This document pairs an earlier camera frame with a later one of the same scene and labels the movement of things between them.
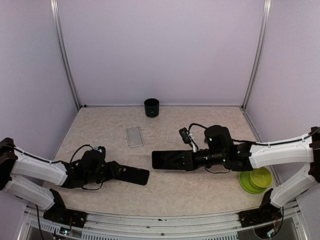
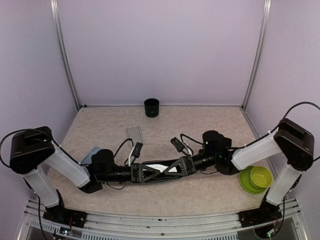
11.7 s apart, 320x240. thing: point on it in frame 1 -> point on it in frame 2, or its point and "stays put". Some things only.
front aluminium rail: x=32 y=225 stays put
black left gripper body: x=99 y=177 -> x=112 y=177
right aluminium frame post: x=258 y=62 stays put
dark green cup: x=151 y=107 stays put
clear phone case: x=134 y=136 stays put
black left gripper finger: x=116 y=169 -> x=147 y=171
